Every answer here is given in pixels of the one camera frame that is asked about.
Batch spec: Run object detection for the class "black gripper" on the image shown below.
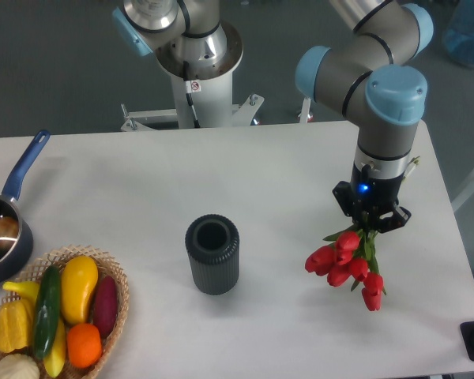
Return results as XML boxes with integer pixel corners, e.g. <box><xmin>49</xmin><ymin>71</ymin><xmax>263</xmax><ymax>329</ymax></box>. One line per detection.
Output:
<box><xmin>333</xmin><ymin>165</ymin><xmax>412</xmax><ymax>233</ymax></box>

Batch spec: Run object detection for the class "red tulip bouquet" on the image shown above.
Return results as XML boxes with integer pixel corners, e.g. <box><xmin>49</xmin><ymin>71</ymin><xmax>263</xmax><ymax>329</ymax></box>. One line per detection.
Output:
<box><xmin>304</xmin><ymin>156</ymin><xmax>422</xmax><ymax>313</ymax></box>

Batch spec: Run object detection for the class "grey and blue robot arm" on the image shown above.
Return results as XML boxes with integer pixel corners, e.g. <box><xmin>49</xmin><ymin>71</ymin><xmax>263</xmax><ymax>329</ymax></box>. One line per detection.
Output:
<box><xmin>112</xmin><ymin>1</ymin><xmax>433</xmax><ymax>233</ymax></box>

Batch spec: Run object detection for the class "dark grey ribbed vase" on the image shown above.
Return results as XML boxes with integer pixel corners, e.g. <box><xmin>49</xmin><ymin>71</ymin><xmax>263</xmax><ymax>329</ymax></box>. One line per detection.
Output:
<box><xmin>185</xmin><ymin>214</ymin><xmax>240</xmax><ymax>295</ymax></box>

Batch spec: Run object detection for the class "blue translucent container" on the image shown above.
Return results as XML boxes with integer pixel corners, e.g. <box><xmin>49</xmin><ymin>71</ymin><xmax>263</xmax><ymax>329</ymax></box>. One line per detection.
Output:
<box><xmin>442</xmin><ymin>0</ymin><xmax>474</xmax><ymax>68</ymax></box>

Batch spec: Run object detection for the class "woven wicker basket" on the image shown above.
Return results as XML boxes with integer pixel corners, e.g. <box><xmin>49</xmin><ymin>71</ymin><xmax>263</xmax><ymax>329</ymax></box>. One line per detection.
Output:
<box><xmin>0</xmin><ymin>243</ymin><xmax>130</xmax><ymax>379</ymax></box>

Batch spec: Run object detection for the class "purple sweet potato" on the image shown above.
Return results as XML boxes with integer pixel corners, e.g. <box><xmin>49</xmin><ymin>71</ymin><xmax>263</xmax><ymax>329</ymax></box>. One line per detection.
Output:
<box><xmin>92</xmin><ymin>276</ymin><xmax>118</xmax><ymax>339</ymax></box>

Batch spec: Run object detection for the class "yellow squash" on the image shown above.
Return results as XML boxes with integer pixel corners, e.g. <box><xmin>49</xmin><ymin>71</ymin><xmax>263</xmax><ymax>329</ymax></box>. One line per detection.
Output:
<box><xmin>61</xmin><ymin>256</ymin><xmax>99</xmax><ymax>325</ymax></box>

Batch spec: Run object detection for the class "orange fruit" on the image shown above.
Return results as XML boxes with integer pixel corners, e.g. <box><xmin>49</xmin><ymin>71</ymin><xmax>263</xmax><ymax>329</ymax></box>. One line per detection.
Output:
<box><xmin>66</xmin><ymin>323</ymin><xmax>103</xmax><ymax>369</ymax></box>

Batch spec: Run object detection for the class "green cucumber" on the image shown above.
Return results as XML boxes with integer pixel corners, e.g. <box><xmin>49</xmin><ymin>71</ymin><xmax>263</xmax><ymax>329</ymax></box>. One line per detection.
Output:
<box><xmin>32</xmin><ymin>265</ymin><xmax>61</xmax><ymax>360</ymax></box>

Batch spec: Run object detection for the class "yellow banana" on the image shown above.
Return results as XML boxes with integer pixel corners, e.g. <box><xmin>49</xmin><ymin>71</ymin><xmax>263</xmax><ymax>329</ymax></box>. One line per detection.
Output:
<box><xmin>2</xmin><ymin>281</ymin><xmax>66</xmax><ymax>378</ymax></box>

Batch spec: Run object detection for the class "yellow bell pepper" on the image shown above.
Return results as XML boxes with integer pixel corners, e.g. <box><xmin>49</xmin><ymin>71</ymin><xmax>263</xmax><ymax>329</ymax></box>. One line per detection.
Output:
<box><xmin>0</xmin><ymin>299</ymin><xmax>33</xmax><ymax>353</ymax></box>

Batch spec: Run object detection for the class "white garlic bulb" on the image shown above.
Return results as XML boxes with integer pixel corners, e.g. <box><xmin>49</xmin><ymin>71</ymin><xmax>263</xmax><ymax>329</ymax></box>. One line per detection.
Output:
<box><xmin>0</xmin><ymin>354</ymin><xmax>40</xmax><ymax>379</ymax></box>

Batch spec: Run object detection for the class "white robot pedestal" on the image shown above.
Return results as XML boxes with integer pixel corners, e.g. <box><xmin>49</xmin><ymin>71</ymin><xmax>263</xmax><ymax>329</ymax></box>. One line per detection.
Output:
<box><xmin>121</xmin><ymin>21</ymin><xmax>265</xmax><ymax>132</ymax></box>

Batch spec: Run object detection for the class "black cable on pedestal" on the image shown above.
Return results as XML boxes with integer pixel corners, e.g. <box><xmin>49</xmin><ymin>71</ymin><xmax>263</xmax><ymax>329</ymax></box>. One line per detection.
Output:
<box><xmin>182</xmin><ymin>60</ymin><xmax>201</xmax><ymax>129</ymax></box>

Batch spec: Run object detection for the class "blue handled saucepan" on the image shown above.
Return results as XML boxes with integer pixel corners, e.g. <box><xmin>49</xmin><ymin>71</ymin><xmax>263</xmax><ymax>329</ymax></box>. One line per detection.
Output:
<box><xmin>0</xmin><ymin>129</ymin><xmax>51</xmax><ymax>282</ymax></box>

